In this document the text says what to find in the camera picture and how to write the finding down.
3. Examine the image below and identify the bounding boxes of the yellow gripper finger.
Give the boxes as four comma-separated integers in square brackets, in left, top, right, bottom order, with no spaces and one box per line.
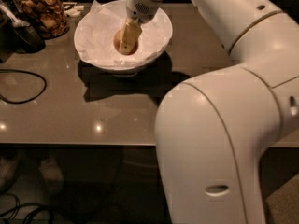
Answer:
[119,18,142,55]

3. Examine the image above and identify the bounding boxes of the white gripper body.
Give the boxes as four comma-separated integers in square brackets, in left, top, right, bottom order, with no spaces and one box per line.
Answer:
[126,0,161,24]

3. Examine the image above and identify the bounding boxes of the orange apple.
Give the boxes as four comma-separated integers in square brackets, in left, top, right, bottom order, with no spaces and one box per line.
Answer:
[113,29,138,56]

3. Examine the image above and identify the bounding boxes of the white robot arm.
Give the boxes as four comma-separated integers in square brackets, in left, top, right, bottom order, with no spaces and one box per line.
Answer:
[155,0,299,224]

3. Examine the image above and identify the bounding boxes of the white bowl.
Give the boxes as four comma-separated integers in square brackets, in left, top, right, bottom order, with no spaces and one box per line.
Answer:
[74,0,174,78]

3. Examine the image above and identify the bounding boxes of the black mat under bowl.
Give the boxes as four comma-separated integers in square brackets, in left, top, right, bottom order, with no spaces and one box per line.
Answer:
[78,60,172,101]

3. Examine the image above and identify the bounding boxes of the white paper liner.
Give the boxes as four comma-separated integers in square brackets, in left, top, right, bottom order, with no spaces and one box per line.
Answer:
[76,0,172,68]

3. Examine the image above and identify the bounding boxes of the small white items on table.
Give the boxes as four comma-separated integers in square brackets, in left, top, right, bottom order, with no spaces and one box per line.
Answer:
[64,5,84,18]

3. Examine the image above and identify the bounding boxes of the glass jar of dried chips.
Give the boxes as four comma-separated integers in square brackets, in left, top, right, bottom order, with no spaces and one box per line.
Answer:
[13,0,69,39]

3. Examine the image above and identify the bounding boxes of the black round appliance base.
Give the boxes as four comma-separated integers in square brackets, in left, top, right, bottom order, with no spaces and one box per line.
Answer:
[13,26,46,53]

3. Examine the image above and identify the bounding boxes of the white shoe right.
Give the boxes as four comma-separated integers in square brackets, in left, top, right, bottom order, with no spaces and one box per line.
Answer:
[39,157,64,195]

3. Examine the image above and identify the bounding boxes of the white shoe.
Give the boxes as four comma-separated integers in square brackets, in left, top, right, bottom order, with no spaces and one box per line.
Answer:
[0,155,21,192]
[39,157,64,195]

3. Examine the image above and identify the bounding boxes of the white shoe left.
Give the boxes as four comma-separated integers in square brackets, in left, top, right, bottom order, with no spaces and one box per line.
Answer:
[0,155,21,192]

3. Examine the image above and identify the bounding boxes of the silver spoon handle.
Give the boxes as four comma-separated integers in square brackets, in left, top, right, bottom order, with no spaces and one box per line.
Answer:
[0,2,30,28]

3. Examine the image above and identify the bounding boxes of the black cable loop on table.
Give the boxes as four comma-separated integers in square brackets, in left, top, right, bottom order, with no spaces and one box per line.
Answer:
[0,68,48,105]

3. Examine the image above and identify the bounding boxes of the black cables on floor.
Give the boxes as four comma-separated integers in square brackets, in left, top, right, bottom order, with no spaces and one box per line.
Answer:
[0,192,54,224]

